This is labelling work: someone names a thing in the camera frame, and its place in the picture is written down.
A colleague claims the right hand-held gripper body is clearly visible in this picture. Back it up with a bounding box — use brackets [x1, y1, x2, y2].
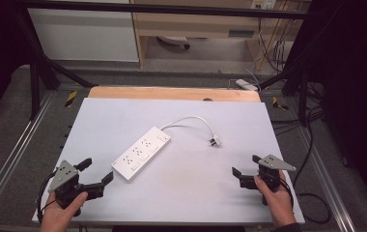
[239, 154, 296, 193]

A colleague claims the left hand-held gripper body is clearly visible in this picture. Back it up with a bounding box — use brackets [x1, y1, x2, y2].
[47, 159, 105, 217]

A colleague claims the white plug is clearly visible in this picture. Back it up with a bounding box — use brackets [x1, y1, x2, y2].
[209, 134, 223, 148]

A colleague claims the person's right hand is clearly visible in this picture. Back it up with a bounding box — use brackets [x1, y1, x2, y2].
[253, 170, 296, 228]

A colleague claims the person's left hand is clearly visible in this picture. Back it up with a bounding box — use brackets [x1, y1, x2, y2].
[40, 191, 89, 232]

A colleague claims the white floor power strip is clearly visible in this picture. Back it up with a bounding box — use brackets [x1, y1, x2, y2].
[235, 78, 260, 93]

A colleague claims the wooden board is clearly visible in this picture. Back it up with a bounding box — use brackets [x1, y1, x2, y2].
[88, 85, 262, 103]

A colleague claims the white cabinet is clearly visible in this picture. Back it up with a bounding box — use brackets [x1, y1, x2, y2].
[27, 0, 140, 63]

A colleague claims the office chair base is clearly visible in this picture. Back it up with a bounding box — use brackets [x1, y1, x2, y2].
[156, 35, 191, 50]

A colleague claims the wooden desk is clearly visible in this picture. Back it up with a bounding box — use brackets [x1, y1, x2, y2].
[129, 0, 312, 70]

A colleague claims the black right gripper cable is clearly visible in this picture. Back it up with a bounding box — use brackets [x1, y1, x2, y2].
[279, 178, 295, 208]

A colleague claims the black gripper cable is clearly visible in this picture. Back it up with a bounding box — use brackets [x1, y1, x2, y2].
[279, 178, 295, 208]
[36, 170, 58, 224]

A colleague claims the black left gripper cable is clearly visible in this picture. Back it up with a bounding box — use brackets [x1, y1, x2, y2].
[36, 170, 58, 224]

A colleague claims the black floor cable bundle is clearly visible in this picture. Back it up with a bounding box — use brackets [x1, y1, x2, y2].
[269, 107, 325, 137]

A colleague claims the aluminium rail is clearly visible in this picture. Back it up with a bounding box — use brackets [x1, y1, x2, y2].
[0, 91, 56, 220]
[296, 127, 357, 232]

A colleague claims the black floor cable loop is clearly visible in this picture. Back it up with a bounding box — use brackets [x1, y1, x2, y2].
[292, 105, 332, 225]

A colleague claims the white power strip cable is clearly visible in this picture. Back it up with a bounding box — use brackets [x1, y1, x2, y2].
[160, 115, 216, 138]

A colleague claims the hanging cable bundle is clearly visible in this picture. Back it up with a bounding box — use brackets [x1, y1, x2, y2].
[258, 17, 294, 73]

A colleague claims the white wall outlet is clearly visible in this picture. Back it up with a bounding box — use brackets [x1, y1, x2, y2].
[250, 0, 277, 11]

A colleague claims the black metal frame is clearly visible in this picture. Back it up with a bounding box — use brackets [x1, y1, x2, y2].
[11, 0, 315, 128]

